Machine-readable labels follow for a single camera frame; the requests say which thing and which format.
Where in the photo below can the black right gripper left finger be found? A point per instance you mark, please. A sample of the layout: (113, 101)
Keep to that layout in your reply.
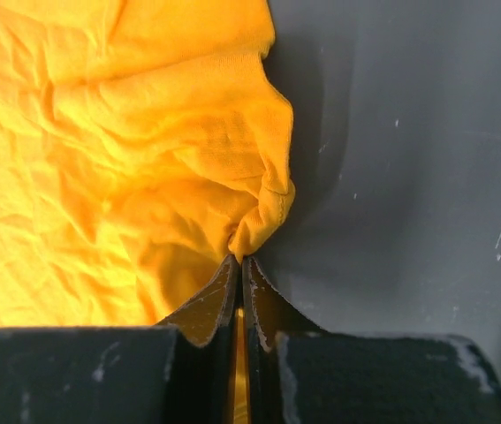
(180, 370)

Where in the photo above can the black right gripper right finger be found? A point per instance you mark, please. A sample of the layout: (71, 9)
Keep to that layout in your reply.
(298, 372)

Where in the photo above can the orange t shirt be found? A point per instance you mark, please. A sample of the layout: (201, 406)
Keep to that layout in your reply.
(141, 143)

